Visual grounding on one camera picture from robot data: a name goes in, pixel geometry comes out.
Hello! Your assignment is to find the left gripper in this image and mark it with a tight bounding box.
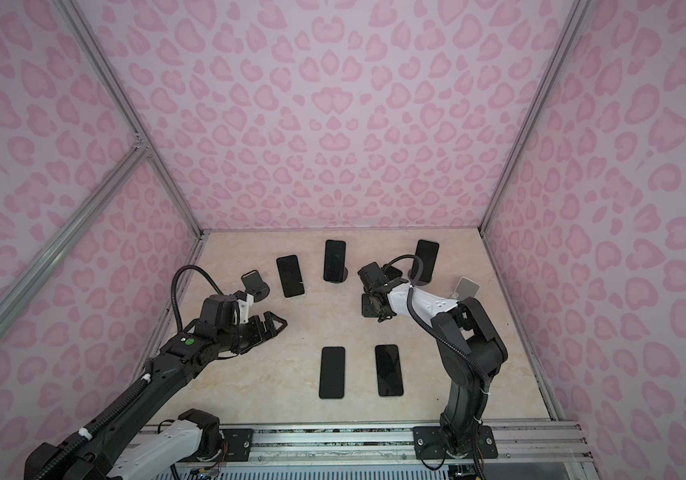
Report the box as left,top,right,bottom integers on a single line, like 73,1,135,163
219,309,288,354

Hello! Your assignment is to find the grey round stand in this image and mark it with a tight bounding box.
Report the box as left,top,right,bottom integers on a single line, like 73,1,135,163
241,269,270,303

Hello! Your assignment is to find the teal phone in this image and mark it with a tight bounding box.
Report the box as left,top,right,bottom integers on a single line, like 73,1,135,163
318,346,346,400
374,344,404,397

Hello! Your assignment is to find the white folding phone stand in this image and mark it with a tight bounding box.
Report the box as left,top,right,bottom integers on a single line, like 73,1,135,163
452,277,480,300

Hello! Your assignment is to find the purple phone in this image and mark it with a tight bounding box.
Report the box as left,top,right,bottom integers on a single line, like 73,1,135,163
361,293,380,319

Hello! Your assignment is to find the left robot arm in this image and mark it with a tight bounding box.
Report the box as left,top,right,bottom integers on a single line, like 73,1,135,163
24,294,288,479

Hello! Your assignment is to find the grey stand back centre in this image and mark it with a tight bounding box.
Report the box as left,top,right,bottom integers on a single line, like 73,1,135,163
323,267,348,284

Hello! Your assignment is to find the grey stand back right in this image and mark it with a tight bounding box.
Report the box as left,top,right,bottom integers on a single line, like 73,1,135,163
408,269,433,286

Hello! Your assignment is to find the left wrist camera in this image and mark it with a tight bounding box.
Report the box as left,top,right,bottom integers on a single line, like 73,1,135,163
234,291,254,325

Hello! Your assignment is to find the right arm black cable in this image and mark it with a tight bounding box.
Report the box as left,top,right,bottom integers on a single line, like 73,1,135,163
382,254,494,391

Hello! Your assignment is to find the aluminium frame strut left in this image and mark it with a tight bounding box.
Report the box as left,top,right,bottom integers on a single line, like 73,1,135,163
0,0,209,385

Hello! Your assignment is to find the aluminium frame strut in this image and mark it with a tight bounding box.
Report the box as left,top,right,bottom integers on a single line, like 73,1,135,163
478,0,595,238
0,0,209,385

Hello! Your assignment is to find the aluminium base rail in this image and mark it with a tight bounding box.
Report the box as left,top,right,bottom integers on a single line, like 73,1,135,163
69,419,599,480

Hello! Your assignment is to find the aluminium frame strut right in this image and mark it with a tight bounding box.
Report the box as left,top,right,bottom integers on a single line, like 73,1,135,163
478,0,595,238

